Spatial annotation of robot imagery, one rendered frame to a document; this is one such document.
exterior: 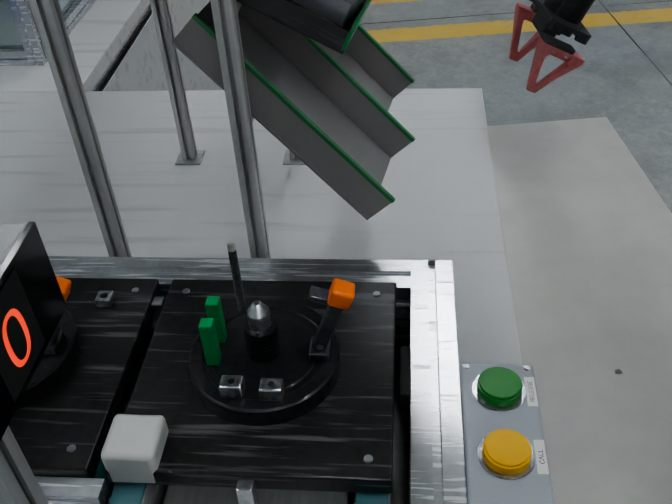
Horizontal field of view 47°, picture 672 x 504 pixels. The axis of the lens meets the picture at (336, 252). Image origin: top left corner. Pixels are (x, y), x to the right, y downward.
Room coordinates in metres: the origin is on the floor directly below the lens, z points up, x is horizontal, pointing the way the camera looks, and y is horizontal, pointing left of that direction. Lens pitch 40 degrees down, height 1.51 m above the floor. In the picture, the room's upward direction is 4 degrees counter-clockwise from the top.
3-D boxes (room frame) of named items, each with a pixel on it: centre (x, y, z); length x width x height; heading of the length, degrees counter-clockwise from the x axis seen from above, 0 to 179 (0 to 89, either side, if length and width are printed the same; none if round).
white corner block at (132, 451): (0.40, 0.18, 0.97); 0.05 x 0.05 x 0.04; 83
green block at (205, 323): (0.48, 0.12, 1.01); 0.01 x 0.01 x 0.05; 83
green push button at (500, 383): (0.45, -0.14, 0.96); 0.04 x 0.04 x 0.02
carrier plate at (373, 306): (0.49, 0.07, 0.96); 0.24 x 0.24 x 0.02; 83
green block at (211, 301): (0.51, 0.11, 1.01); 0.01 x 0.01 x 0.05; 83
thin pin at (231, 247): (0.55, 0.10, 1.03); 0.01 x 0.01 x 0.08
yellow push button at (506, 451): (0.38, -0.13, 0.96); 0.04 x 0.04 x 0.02
